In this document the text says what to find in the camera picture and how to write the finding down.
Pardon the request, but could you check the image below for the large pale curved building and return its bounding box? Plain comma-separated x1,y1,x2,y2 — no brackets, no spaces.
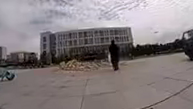
37,23,136,65

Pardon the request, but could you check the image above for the person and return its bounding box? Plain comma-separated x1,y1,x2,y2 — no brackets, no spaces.
107,38,123,72

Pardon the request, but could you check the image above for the pile of pale rubble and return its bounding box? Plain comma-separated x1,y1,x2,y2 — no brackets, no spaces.
58,55,111,75

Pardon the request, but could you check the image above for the grey paved plaza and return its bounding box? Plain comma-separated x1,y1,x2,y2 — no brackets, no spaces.
0,50,193,109

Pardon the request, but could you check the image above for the row of dark bushes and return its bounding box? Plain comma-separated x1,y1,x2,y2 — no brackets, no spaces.
38,38,188,66

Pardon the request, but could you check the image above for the pale blue scooter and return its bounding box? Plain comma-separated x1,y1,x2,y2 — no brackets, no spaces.
0,69,17,83

